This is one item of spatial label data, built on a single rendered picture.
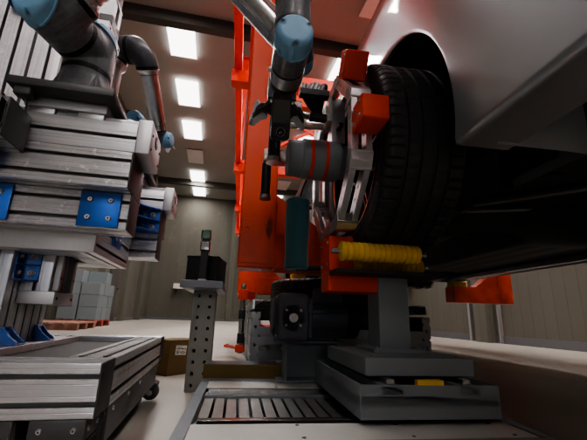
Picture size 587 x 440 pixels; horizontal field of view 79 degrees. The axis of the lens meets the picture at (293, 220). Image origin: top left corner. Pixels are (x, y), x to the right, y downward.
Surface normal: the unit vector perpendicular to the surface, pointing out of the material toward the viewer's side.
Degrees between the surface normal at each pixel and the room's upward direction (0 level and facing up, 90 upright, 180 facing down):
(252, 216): 90
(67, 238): 90
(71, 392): 90
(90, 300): 90
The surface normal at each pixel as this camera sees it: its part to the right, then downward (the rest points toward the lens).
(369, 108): 0.15, -0.26
